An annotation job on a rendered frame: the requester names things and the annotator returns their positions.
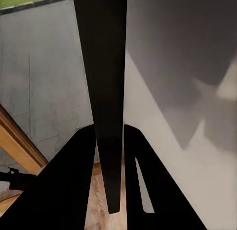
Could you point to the door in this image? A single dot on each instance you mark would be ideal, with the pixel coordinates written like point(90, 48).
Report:
point(44, 98)

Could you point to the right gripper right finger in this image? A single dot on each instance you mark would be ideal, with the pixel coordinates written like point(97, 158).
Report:
point(172, 209)

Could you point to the poster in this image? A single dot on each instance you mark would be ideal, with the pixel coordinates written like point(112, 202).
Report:
point(102, 33)

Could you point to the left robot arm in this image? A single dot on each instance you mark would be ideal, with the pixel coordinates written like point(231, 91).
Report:
point(12, 179)

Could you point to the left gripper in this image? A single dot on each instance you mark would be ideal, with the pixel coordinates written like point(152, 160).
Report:
point(30, 179)

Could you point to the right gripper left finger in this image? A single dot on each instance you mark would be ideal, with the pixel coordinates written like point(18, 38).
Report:
point(57, 199)

